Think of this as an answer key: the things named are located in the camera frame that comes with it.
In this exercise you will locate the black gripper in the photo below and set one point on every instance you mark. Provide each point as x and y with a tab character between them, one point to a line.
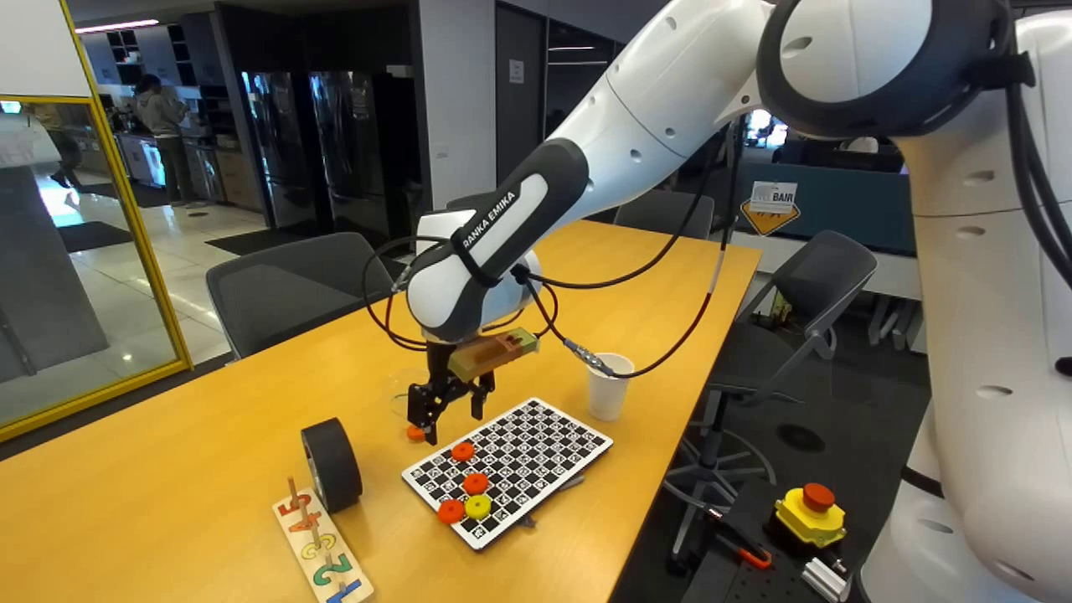
439	380

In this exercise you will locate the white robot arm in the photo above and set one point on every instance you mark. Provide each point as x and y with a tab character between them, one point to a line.
693	103

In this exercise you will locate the white paper cup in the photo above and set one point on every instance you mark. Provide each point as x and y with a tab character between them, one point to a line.
609	388

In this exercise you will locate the black white marker board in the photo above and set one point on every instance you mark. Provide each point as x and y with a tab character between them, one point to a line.
538	448

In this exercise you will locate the black tape roll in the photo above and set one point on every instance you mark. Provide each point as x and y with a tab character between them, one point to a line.
334	463

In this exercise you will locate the wooden number puzzle board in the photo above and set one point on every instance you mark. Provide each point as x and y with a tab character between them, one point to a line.
323	555

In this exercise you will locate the grey office chair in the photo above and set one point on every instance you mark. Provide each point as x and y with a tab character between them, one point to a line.
671	211
295	291
465	201

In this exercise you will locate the dark floor mat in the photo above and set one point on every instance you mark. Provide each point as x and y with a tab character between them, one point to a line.
95	235
264	239

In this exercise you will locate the black glass cabinet row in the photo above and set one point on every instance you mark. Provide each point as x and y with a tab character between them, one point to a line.
336	144

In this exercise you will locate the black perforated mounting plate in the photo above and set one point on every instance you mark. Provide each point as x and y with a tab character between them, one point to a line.
783	572

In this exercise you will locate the yellow red emergency stop button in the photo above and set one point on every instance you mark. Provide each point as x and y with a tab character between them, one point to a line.
811	517

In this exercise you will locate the white sign yellow stand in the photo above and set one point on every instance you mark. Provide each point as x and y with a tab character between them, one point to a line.
772	199

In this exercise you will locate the dark grey swivel chair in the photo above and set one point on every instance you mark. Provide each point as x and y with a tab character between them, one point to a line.
827	273

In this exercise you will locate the small white metal block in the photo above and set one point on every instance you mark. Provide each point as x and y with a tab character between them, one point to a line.
827	579

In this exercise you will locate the person in grey shirt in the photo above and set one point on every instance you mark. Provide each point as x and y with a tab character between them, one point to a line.
162	113

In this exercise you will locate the blue partition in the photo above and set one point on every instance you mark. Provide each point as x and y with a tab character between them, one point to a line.
839	206

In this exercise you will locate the yellow framed partition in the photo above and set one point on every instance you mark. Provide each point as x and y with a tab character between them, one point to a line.
34	46

